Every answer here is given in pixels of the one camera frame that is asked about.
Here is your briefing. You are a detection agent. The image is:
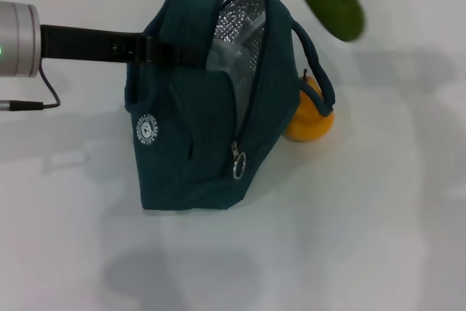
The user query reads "yellow pear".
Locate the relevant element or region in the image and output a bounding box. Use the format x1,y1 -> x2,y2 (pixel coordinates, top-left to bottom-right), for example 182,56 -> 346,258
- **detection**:
285,68 -> 335,143

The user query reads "left arm grey cable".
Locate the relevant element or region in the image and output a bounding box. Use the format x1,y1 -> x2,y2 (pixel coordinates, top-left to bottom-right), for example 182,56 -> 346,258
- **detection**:
0,66 -> 61,112

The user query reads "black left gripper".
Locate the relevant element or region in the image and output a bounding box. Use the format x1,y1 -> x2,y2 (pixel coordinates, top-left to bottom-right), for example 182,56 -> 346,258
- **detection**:
39,23 -> 209,71

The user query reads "teal insulated lunch bag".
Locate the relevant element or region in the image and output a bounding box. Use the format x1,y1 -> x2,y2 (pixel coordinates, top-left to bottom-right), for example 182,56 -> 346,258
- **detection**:
125,0 -> 336,212

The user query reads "green cucumber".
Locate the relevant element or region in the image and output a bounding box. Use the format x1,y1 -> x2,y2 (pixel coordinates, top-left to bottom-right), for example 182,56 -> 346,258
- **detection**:
282,0 -> 366,43

